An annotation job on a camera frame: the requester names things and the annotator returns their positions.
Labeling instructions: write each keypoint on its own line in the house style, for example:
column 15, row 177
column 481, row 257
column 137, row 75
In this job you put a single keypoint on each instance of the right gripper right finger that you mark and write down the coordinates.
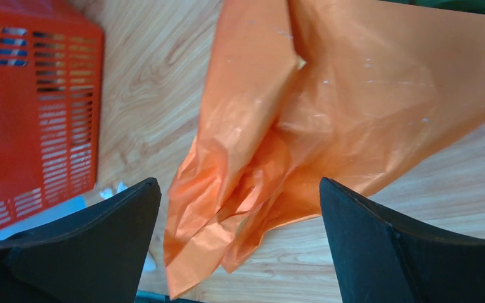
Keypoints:
column 382, row 255

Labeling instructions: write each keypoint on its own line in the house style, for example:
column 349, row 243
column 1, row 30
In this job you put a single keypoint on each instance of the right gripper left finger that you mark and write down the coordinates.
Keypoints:
column 93, row 255

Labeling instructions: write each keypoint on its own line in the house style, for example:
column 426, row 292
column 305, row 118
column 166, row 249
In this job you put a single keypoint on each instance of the orange wrapping paper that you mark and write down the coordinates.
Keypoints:
column 357, row 91

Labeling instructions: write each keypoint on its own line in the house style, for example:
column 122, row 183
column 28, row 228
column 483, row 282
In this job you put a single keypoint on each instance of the red plastic shopping basket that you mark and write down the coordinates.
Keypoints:
column 51, row 59

